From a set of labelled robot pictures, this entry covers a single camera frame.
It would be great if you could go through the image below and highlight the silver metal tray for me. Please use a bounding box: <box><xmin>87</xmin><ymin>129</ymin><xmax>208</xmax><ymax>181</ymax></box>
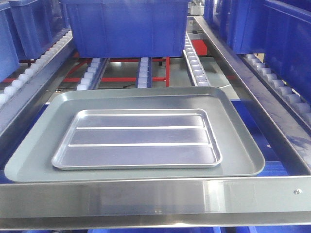
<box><xmin>52</xmin><ymin>108</ymin><xmax>223</xmax><ymax>170</ymax></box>

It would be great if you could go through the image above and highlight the large grey plastic tray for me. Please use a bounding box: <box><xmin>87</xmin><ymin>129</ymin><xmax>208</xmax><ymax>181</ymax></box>
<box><xmin>4</xmin><ymin>87</ymin><xmax>265</xmax><ymax>183</ymax></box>

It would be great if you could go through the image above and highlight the blue bin right shelf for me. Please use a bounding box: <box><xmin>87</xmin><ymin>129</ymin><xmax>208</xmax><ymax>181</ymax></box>
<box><xmin>204</xmin><ymin>0</ymin><xmax>311</xmax><ymax>101</ymax></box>

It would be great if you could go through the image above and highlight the blue bin centre back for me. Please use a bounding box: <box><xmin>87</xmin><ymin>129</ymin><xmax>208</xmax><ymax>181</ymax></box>
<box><xmin>62</xmin><ymin>0</ymin><xmax>188</xmax><ymax>58</ymax></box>

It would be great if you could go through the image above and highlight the blue bin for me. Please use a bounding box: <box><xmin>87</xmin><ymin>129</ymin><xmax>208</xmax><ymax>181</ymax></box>
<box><xmin>0</xmin><ymin>0</ymin><xmax>68</xmax><ymax>80</ymax></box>
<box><xmin>62</xmin><ymin>0</ymin><xmax>188</xmax><ymax>58</ymax></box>

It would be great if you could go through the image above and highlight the blue bin far left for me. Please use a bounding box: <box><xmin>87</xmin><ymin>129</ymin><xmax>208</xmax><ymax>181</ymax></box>
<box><xmin>0</xmin><ymin>0</ymin><xmax>68</xmax><ymax>80</ymax></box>

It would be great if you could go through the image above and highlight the middle white roller rail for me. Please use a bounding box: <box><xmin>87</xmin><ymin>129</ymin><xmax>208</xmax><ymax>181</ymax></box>
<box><xmin>136</xmin><ymin>57</ymin><xmax>152</xmax><ymax>88</ymax></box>

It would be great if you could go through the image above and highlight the white roller rail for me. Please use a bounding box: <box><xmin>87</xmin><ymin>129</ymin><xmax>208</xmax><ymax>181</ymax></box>
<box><xmin>136</xmin><ymin>57</ymin><xmax>152</xmax><ymax>88</ymax></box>
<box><xmin>183</xmin><ymin>33</ymin><xmax>211</xmax><ymax>86</ymax></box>
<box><xmin>76</xmin><ymin>58</ymin><xmax>110</xmax><ymax>91</ymax></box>

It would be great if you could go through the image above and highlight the right white roller rail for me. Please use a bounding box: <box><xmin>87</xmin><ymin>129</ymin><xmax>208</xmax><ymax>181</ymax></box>
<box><xmin>183</xmin><ymin>33</ymin><xmax>211</xmax><ymax>86</ymax></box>

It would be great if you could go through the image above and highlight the left white roller rail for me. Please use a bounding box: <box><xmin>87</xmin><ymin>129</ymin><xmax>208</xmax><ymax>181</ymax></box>
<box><xmin>76</xmin><ymin>58</ymin><xmax>110</xmax><ymax>91</ymax></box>

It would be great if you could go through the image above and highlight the red floor frame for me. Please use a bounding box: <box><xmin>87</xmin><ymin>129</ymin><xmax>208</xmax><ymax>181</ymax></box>
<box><xmin>0</xmin><ymin>40</ymin><xmax>207</xmax><ymax>83</ymax></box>

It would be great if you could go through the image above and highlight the far left roller rail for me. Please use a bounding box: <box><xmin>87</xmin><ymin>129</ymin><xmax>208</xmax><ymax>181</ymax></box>
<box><xmin>0</xmin><ymin>30</ymin><xmax>72</xmax><ymax>107</ymax></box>

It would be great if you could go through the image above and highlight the right steel divider rail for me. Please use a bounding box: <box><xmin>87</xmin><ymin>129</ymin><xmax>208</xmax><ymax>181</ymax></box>
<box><xmin>193</xmin><ymin>17</ymin><xmax>311</xmax><ymax>175</ymax></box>

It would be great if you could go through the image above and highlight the steel divider rail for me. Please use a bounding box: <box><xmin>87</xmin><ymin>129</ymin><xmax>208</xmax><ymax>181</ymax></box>
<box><xmin>0</xmin><ymin>41</ymin><xmax>78</xmax><ymax>168</ymax></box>
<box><xmin>193</xmin><ymin>17</ymin><xmax>311</xmax><ymax>175</ymax></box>

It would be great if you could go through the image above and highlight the left steel divider rail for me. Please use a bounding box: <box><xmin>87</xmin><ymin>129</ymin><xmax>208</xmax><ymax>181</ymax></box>
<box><xmin>0</xmin><ymin>41</ymin><xmax>78</xmax><ymax>168</ymax></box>

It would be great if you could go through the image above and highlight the far right roller rail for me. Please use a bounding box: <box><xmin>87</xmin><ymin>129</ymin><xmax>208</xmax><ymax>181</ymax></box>
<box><xmin>241</xmin><ymin>54</ymin><xmax>311</xmax><ymax>127</ymax></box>

